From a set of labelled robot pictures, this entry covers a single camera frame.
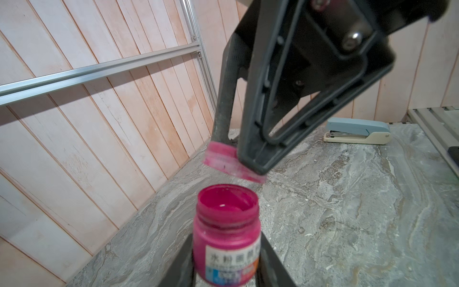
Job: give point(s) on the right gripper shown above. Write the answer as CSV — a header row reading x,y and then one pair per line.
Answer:
x,y
335,49

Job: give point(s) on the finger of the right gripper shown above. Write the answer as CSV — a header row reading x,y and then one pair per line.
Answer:
x,y
235,64
270,131

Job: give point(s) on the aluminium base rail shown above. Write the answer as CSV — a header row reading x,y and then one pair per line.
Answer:
x,y
441,126

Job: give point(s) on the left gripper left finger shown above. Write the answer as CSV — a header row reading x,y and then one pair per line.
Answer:
x,y
181,272

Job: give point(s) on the magenta paint jar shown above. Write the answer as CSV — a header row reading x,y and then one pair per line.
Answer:
x,y
226,238

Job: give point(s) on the blue grey stapler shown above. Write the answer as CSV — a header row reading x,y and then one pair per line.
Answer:
x,y
356,131

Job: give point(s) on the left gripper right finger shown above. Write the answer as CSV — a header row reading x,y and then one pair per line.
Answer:
x,y
271,271

